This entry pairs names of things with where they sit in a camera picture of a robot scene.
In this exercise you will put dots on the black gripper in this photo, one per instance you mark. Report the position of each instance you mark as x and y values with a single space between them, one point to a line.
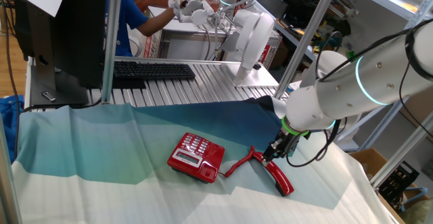
285 144

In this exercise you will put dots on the red telephone handset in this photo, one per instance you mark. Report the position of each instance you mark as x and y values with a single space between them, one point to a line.
280 180

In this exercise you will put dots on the white haptic control device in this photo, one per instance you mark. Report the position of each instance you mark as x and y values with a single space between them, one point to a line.
253 38

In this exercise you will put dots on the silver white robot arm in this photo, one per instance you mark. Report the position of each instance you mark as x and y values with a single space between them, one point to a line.
355 85

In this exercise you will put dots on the bare person forearm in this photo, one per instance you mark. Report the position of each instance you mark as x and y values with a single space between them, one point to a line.
155 24

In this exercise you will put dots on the red telephone base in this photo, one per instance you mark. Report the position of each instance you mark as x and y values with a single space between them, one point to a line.
199 163

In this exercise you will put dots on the open cardboard box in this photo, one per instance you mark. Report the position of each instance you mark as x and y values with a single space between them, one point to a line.
368 159

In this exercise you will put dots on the black plastic crate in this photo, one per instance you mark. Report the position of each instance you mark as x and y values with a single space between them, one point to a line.
399 183

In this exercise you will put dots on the grey metal cabinet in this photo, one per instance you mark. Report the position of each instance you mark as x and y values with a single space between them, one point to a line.
182 48

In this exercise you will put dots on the black keyboard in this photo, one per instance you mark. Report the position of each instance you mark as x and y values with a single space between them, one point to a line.
152 71

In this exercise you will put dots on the brown cardboard box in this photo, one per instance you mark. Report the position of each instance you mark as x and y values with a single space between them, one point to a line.
419 115

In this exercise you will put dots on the dark grey laptop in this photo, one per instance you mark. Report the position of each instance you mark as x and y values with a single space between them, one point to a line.
270 2

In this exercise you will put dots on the white carton red print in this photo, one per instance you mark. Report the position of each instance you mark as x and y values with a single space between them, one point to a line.
150 46

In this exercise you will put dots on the blue green white tablecloth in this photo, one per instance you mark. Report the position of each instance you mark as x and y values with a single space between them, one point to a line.
101 149

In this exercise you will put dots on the person in blue shirt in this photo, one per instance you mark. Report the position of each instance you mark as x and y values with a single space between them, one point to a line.
126 24

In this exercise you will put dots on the black computer monitor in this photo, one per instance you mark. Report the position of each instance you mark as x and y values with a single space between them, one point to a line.
78 31

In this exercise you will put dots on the silver usb stick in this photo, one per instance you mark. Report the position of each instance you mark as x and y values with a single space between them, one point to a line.
49 96

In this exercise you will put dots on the blue fabric bag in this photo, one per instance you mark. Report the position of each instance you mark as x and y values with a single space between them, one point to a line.
10 122

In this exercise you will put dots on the aluminium frame post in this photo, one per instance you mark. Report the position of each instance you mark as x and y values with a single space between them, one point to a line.
399 153
8 190
311 27
113 31

